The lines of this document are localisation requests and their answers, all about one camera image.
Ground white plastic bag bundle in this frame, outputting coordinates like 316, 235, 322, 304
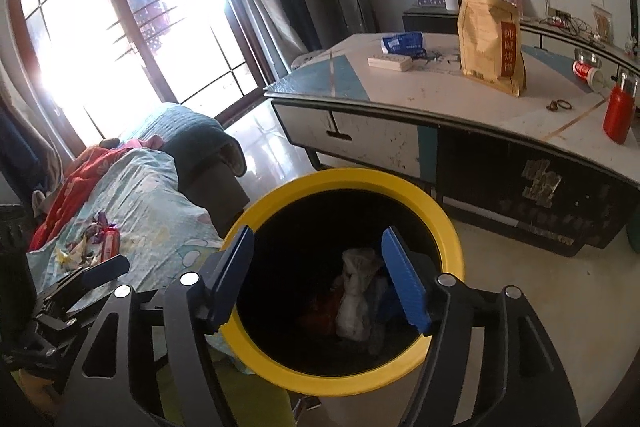
335, 248, 387, 344

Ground teal quilted bed cover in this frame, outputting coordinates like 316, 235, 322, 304
122, 102, 249, 181

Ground yellow rimmed black trash can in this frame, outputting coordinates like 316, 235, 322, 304
216, 168, 460, 395

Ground tan paper bag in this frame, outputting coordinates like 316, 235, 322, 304
457, 0, 529, 99

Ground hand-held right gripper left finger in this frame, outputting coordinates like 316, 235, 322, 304
57, 224, 256, 427

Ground cartoon cat printed bedsheet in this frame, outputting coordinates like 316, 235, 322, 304
25, 147, 261, 375

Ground yellow-green cloth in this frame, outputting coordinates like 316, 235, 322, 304
160, 347, 297, 427

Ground white power strip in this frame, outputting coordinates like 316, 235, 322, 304
367, 51, 414, 73

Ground red white lying bottle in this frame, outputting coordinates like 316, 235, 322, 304
572, 59, 614, 90

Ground pink cloth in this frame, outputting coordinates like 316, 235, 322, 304
124, 134, 167, 154

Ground blue plastic bag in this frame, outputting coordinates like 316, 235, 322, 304
372, 274, 402, 325

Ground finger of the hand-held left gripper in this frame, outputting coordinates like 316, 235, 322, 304
29, 254, 132, 359

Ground white blue coffee table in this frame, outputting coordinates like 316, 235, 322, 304
264, 32, 640, 259

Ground black white television cabinet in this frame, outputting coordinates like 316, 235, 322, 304
402, 6, 640, 108

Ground lilac plastic bag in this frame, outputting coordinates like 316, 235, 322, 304
84, 211, 114, 239

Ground white orange printed plastic bag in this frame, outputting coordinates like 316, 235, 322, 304
54, 234, 102, 269

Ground blue tissue packet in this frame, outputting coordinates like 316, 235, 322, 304
380, 30, 429, 59

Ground small glass jar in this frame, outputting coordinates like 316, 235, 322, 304
573, 48, 604, 66

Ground brown framed glass door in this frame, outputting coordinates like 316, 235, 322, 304
7, 0, 266, 148

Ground tan pack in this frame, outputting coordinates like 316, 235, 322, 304
591, 6, 614, 44

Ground tangled black cables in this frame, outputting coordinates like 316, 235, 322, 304
546, 8, 602, 44

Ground red plastic bag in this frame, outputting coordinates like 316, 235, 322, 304
299, 289, 343, 335

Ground red floral blanket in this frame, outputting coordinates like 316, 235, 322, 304
27, 146, 132, 254

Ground dark bed base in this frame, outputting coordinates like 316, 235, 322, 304
177, 152, 252, 234

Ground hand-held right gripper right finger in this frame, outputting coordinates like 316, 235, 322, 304
381, 227, 583, 427

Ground red cylinder object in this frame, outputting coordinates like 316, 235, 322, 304
101, 227, 122, 261

